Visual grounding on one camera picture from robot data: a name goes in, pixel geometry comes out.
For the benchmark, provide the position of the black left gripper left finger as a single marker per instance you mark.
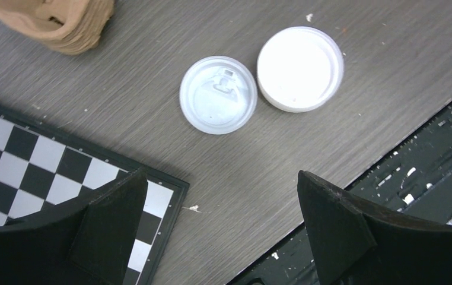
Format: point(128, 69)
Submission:
point(85, 240)

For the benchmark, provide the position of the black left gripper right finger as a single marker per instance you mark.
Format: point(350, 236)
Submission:
point(356, 241)

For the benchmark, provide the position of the stack of white lids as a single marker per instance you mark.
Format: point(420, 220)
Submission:
point(299, 69)

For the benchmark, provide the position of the white lid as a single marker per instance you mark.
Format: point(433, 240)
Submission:
point(218, 95)

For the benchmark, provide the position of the black white checkerboard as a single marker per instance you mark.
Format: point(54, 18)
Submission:
point(42, 166)

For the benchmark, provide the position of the brown cardboard cup carrier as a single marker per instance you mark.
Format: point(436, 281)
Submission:
point(67, 27)

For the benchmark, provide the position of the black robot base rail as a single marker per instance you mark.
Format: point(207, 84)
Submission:
point(415, 178)

